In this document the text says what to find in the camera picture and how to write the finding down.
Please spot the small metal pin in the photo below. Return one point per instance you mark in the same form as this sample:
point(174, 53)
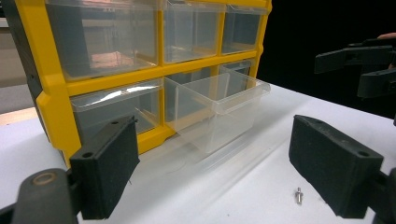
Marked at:
point(299, 196)

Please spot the light wooden board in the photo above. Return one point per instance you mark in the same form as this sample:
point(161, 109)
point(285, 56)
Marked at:
point(15, 116)

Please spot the clear plastic organizer drawer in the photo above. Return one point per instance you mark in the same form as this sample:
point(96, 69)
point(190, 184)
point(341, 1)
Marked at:
point(230, 118)

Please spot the black curtain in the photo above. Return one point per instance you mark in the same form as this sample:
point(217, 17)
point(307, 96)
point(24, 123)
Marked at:
point(311, 25)

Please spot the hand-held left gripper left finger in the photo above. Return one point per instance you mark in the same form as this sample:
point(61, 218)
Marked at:
point(106, 168)

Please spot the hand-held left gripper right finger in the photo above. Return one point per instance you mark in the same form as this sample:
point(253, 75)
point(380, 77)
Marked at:
point(336, 168)

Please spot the yellow black organizer cabinet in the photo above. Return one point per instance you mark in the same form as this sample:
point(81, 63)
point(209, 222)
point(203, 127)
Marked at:
point(56, 124)

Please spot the grid of clear drawers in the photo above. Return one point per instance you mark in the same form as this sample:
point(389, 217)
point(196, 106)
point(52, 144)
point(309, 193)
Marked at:
point(102, 37)

